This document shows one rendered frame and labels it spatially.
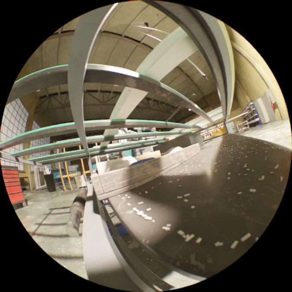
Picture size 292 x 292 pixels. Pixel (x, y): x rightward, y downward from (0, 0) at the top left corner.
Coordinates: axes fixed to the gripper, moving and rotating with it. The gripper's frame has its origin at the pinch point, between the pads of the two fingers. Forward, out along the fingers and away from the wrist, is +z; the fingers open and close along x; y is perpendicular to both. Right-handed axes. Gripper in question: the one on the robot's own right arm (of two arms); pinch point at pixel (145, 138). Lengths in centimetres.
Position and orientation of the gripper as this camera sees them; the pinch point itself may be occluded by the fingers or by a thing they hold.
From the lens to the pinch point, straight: 144.8
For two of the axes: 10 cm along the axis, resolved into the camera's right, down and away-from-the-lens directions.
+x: -2.5, 8.2, 5.1
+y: 2.9, -4.4, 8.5
